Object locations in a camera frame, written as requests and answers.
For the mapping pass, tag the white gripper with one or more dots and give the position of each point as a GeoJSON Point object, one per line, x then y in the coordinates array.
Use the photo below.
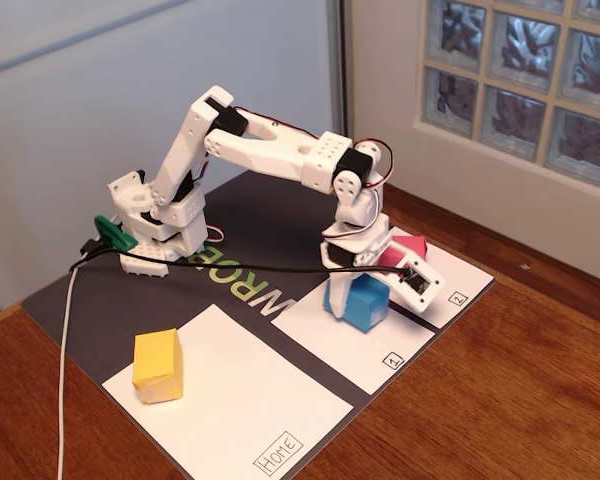
{"type": "Point", "coordinates": [341, 256]}

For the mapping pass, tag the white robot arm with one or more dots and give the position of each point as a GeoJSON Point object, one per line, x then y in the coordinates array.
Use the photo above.
{"type": "Point", "coordinates": [260, 150]}

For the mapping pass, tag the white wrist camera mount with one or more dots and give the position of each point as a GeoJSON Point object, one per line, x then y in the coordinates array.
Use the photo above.
{"type": "Point", "coordinates": [405, 300]}

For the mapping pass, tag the pink paper box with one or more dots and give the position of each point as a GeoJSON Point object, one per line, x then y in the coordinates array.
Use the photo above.
{"type": "Point", "coordinates": [412, 246]}

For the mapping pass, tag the white sheet marked two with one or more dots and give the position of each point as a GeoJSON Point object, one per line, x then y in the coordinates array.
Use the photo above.
{"type": "Point", "coordinates": [472, 280]}

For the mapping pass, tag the dark grey base mat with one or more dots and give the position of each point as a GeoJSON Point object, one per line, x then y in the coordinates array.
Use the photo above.
{"type": "Point", "coordinates": [280, 220]}

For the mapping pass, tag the blue paper box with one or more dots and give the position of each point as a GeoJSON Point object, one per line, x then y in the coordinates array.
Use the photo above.
{"type": "Point", "coordinates": [365, 310]}

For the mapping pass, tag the green table clamp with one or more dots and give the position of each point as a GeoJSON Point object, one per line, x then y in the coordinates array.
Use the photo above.
{"type": "Point", "coordinates": [112, 231]}

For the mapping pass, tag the white sheet marked one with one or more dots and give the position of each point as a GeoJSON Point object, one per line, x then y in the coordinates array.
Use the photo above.
{"type": "Point", "coordinates": [330, 360]}

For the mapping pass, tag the yellow paper box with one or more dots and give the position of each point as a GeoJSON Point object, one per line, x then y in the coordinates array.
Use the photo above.
{"type": "Point", "coordinates": [155, 360]}

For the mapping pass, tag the glass block window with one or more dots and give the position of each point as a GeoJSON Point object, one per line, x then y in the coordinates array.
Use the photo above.
{"type": "Point", "coordinates": [510, 120]}

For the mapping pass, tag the white sheet marked home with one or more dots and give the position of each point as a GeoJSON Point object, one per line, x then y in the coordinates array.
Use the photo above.
{"type": "Point", "coordinates": [255, 390]}

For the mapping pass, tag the grey metal door frame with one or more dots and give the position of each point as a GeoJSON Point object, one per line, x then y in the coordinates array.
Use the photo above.
{"type": "Point", "coordinates": [341, 75]}

